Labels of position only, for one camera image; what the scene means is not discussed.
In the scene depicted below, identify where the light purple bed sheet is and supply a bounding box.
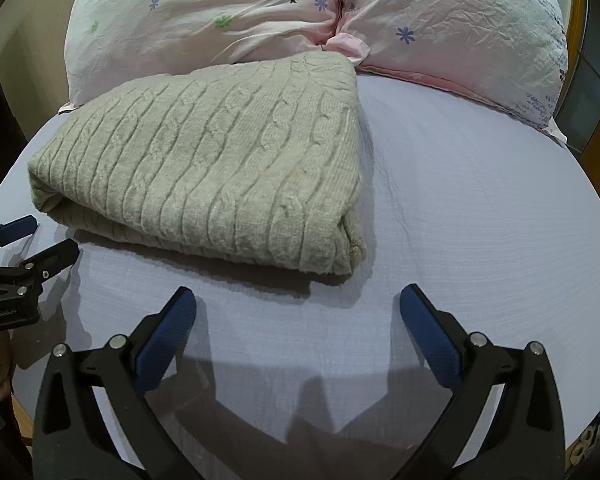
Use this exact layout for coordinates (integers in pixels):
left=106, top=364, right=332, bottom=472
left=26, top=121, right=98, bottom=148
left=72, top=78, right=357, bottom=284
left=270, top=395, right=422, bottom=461
left=0, top=69, right=600, bottom=480

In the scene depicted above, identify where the wooden window frame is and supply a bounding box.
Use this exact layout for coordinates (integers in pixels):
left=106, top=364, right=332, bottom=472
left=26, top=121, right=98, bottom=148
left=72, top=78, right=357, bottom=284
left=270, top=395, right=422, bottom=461
left=562, top=0, right=600, bottom=201

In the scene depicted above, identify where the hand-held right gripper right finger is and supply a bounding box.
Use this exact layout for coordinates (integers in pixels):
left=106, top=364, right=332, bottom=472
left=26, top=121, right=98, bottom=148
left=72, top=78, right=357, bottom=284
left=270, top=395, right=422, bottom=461
left=399, top=283, right=566, bottom=480

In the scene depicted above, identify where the cream cable-knit sweater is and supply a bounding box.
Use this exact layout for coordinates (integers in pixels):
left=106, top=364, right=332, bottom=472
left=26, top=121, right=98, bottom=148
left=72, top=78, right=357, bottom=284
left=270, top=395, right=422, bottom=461
left=27, top=52, right=368, bottom=277

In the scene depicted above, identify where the pink tree print pillow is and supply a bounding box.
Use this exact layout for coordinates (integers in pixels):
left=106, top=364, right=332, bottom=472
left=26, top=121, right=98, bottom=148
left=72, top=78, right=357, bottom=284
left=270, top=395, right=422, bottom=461
left=57, top=0, right=353, bottom=113

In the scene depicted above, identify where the pink flower print pillow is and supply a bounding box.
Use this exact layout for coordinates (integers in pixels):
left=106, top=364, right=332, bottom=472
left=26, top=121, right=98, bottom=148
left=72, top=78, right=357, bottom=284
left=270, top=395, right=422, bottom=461
left=332, top=0, right=570, bottom=143

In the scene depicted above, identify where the beige patterned object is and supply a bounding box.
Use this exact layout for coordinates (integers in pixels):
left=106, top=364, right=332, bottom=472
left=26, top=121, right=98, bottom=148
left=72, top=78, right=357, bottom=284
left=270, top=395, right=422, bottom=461
left=566, top=422, right=600, bottom=479

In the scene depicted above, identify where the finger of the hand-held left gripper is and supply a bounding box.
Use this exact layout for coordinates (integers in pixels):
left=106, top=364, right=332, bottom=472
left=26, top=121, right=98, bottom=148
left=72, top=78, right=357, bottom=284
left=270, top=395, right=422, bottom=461
left=0, top=215, right=39, bottom=261
left=0, top=239, right=81, bottom=302

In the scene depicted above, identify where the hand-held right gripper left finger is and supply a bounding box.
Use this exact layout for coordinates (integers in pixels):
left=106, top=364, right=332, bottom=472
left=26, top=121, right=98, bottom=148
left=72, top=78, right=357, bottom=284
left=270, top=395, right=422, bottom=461
left=32, top=286, right=216, bottom=480

